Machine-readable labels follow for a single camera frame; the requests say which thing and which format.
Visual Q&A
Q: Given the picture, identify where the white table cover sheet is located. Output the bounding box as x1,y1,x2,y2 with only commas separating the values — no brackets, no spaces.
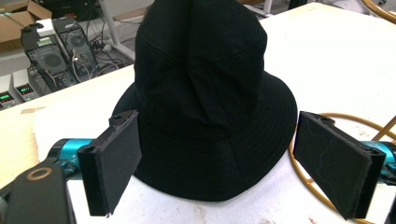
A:
32,2,396,224

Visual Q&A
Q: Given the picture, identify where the black bucket hat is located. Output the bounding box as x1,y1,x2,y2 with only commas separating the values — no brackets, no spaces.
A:
111,0,299,203

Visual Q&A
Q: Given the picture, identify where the cardboard box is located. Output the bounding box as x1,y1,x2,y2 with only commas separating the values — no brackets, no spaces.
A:
0,0,53,52

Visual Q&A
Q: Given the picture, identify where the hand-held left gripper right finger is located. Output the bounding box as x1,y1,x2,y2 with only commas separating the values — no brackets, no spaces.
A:
292,110,396,219

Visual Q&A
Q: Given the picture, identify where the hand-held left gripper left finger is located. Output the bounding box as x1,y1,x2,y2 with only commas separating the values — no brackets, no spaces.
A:
53,109,143,217

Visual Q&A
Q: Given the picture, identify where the black computer tower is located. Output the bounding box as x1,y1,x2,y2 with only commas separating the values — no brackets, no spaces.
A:
21,22,78,93
51,16,99,82

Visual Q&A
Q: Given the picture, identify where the grey bench power supply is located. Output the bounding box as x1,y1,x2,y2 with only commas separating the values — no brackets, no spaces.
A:
12,68,40,103
0,74,21,110

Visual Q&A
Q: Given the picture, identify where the bundle of floor cables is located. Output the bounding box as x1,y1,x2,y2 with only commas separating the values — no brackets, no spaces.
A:
83,18,132,78

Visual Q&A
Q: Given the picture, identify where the white metal table leg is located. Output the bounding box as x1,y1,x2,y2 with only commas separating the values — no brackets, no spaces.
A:
98,0,136,63

